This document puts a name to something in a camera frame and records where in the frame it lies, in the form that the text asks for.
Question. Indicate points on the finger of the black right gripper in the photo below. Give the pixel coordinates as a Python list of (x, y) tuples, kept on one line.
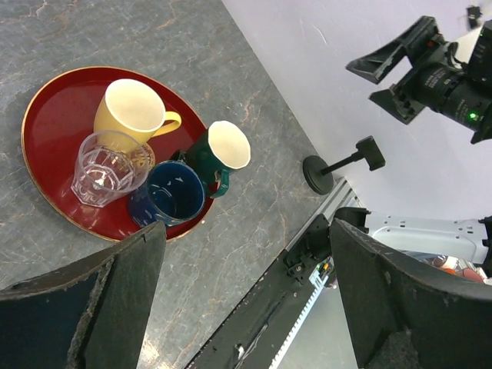
[(403, 101), (412, 43)]

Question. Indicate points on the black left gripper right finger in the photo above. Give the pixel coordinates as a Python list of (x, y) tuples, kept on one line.
[(403, 313)]

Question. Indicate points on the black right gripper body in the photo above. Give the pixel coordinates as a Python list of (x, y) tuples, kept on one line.
[(438, 80)]

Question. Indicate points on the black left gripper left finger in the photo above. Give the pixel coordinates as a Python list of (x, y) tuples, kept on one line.
[(91, 313)]

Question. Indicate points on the black phone stand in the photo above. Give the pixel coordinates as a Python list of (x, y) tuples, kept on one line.
[(319, 175)]

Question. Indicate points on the clear faceted glass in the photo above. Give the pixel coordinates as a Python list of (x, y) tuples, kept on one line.
[(109, 165)]

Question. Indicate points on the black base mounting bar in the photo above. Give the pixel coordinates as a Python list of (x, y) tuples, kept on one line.
[(254, 331)]

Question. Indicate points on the green mug white inside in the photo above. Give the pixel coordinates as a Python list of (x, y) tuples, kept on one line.
[(219, 152)]

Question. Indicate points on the red round tray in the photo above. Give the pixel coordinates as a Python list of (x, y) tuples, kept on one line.
[(60, 117)]

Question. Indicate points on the yellow mug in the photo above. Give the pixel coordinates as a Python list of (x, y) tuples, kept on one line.
[(130, 113)]

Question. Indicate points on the grey slotted cable duct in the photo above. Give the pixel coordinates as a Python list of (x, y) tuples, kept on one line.
[(318, 279)]

